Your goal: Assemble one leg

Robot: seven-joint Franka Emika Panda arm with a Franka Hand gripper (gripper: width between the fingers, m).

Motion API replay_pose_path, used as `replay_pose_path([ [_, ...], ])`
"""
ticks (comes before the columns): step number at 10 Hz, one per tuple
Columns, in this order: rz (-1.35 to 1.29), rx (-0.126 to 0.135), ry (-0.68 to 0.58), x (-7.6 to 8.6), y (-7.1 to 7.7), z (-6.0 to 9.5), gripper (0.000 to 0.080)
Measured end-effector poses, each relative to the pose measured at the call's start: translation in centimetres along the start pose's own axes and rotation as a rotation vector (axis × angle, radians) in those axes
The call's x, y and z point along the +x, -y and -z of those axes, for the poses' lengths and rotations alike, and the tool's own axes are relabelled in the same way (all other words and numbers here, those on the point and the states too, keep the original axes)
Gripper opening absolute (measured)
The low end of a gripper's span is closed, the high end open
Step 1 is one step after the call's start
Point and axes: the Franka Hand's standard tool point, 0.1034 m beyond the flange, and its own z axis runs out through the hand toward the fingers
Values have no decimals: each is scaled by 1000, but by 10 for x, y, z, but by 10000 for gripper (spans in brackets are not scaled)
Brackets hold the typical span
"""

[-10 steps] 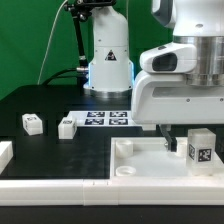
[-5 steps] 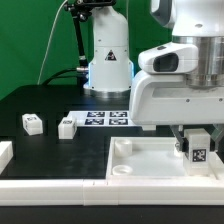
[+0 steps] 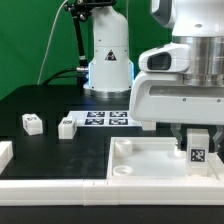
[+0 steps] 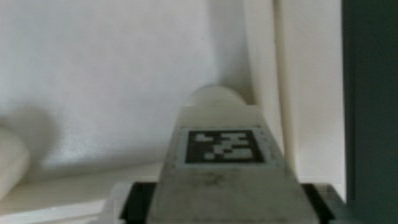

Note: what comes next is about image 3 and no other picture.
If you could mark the white front fence rail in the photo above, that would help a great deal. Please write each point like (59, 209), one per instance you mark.
(103, 192)

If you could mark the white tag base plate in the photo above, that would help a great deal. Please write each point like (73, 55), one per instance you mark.
(103, 118)

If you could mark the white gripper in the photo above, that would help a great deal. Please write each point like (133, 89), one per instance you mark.
(160, 95)

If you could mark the white left fence piece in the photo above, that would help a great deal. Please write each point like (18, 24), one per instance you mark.
(6, 154)

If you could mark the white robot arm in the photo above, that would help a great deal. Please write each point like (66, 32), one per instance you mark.
(155, 23)

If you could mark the white square tabletop part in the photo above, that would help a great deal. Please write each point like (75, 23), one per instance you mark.
(154, 158)

